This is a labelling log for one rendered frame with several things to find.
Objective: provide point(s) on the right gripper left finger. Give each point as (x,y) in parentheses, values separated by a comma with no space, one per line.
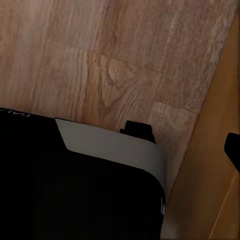
(12,150)

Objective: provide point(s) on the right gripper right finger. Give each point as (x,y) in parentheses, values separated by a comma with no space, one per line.
(232,148)

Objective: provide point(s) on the door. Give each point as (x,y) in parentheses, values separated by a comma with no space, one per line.
(205,202)

